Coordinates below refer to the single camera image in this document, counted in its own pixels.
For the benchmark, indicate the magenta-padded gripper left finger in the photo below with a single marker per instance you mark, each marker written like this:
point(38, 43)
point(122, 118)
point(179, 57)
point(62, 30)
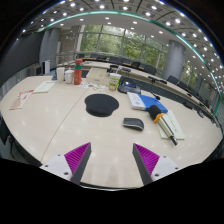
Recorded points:
point(59, 165)

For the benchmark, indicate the white cardboard box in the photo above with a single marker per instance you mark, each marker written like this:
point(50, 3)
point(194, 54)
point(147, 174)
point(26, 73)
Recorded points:
point(96, 76)

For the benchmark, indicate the black gooseneck conference microphone unit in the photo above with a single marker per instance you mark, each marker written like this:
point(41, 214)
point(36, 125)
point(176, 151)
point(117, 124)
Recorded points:
point(128, 87)

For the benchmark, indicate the white booklet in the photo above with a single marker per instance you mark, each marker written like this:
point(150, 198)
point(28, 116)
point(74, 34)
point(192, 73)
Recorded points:
point(44, 86)

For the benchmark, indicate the group of ceiling lights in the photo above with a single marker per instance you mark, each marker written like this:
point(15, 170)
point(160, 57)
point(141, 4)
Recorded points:
point(134, 22)

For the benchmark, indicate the red bottle with green band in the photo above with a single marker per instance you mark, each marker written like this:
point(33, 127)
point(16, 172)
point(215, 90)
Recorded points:
point(78, 73)

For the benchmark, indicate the red printed leaflet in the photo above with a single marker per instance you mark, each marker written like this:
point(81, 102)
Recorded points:
point(20, 100)

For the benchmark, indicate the black mouse pad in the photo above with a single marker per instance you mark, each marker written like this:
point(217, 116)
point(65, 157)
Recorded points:
point(101, 105)

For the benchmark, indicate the group of black office chairs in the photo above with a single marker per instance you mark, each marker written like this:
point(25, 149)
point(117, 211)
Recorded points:
point(150, 69)

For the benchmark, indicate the white paper cup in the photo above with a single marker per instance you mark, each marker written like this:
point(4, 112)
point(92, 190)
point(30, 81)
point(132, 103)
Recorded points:
point(60, 74)

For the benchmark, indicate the blue and white book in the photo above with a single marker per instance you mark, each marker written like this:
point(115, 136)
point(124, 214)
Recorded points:
point(146, 101)

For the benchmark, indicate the black foam handheld microphone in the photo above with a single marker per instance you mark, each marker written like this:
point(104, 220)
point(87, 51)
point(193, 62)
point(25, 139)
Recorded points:
point(161, 121)

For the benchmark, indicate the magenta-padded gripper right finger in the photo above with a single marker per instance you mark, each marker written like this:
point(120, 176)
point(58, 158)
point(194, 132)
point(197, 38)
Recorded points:
point(162, 166)

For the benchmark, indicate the black computer mouse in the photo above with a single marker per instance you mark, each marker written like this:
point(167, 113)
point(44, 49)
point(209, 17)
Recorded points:
point(133, 123)

